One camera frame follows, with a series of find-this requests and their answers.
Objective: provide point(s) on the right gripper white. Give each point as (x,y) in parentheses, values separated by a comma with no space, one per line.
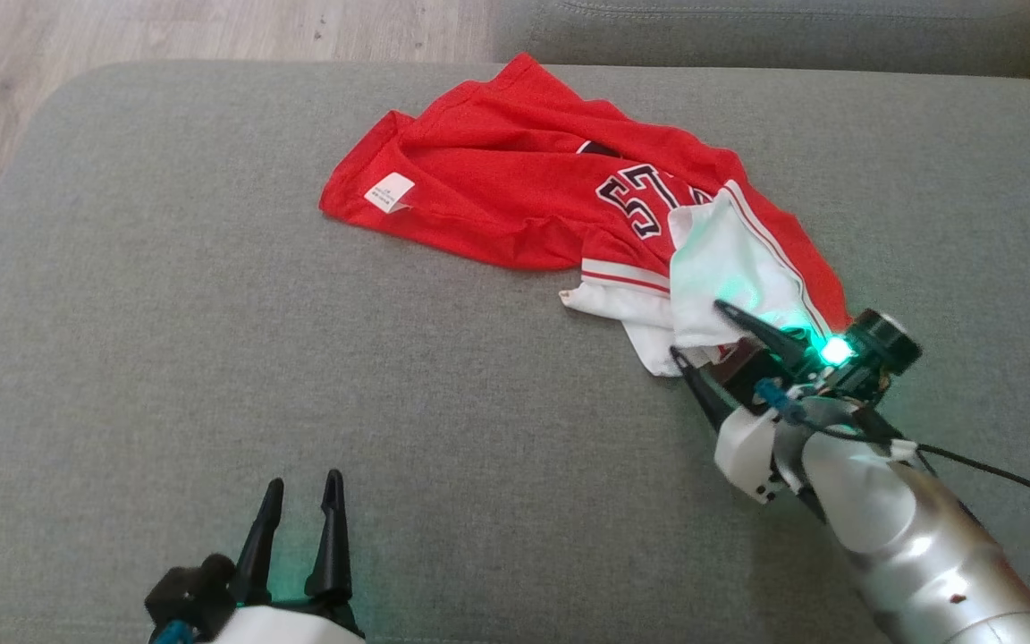
(747,447)

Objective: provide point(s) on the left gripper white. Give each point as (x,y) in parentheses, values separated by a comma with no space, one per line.
(291,624)

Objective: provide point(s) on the red basketball jersey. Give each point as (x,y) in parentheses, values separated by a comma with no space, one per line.
(497,179)

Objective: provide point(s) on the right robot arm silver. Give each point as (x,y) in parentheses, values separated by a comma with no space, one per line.
(908,546)

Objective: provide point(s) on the large grey sofa seat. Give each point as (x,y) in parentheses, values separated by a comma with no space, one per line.
(300,376)

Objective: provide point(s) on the grey sofa cushion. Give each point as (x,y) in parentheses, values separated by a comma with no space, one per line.
(747,36)

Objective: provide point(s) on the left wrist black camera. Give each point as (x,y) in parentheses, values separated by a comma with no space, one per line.
(189,590)

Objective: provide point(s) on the wrist black camera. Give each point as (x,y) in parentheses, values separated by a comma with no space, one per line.
(189,590)
(882,344)

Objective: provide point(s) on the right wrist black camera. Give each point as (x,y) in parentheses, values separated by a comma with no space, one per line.
(882,344)

